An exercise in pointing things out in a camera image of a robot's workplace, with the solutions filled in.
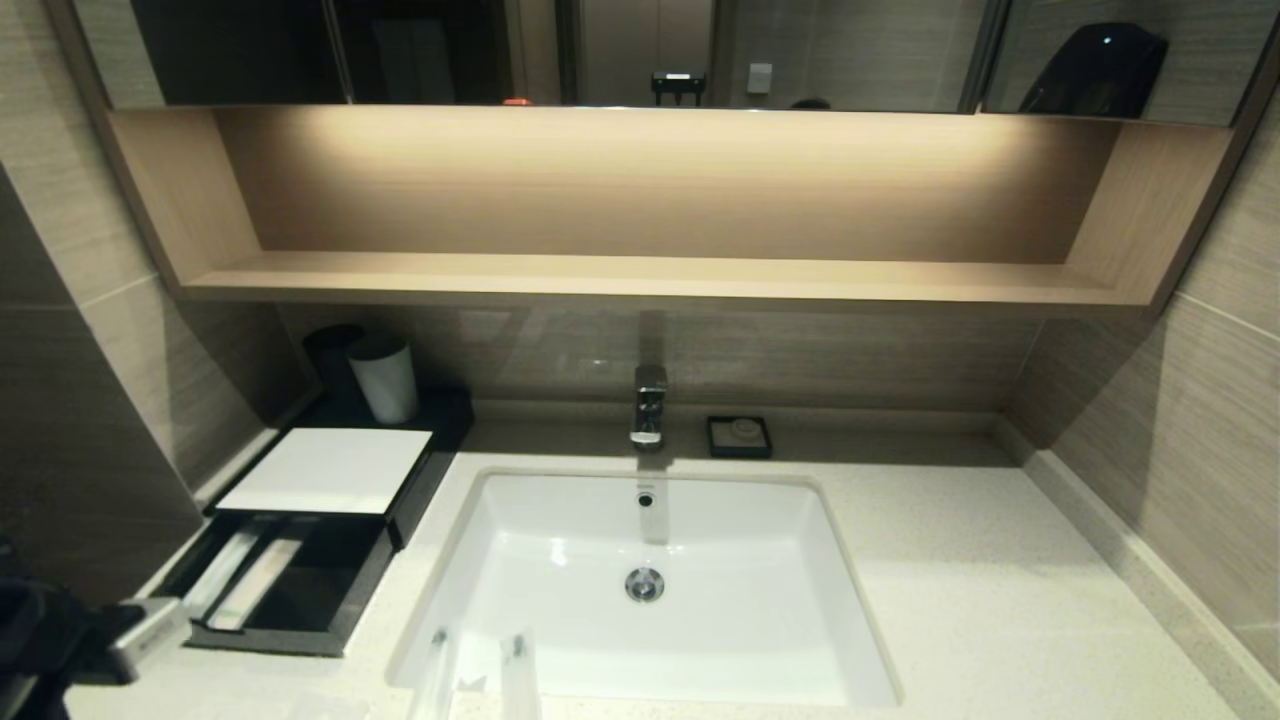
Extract black amenity drawer box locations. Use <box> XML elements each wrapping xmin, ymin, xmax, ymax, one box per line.
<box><xmin>205</xmin><ymin>385</ymin><xmax>475</xmax><ymax>551</ymax></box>

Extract white packaged amenity items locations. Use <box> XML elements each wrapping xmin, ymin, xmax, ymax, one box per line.
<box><xmin>205</xmin><ymin>540</ymin><xmax>304</xmax><ymax>633</ymax></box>

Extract black cup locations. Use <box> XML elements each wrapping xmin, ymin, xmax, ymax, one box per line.
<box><xmin>303</xmin><ymin>322</ymin><xmax>367</xmax><ymax>409</ymax></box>

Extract white cup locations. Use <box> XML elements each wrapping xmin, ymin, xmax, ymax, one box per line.
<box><xmin>347</xmin><ymin>334</ymin><xmax>420</xmax><ymax>424</ymax></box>

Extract chrome faucet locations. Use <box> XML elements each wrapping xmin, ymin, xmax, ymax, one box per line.
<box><xmin>629</xmin><ymin>364</ymin><xmax>669</xmax><ymax>451</ymax></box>

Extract black soap dish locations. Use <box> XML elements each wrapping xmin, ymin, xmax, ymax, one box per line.
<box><xmin>706</xmin><ymin>415</ymin><xmax>773</xmax><ymax>460</ymax></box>

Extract white sink basin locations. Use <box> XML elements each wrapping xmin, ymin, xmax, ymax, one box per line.
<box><xmin>386</xmin><ymin>468</ymin><xmax>903</xmax><ymax>709</ymax></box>

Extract light wooden wall shelf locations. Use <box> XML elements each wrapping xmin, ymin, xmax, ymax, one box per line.
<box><xmin>105</xmin><ymin>103</ymin><xmax>1238</xmax><ymax>319</ymax></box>

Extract wall mirror cabinet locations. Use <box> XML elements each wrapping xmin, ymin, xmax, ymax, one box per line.
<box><xmin>70</xmin><ymin>0</ymin><xmax>1280</xmax><ymax>127</ymax></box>

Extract black wall hair dryer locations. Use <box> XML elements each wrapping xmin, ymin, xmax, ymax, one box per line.
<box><xmin>1018</xmin><ymin>22</ymin><xmax>1170</xmax><ymax>117</ymax></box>

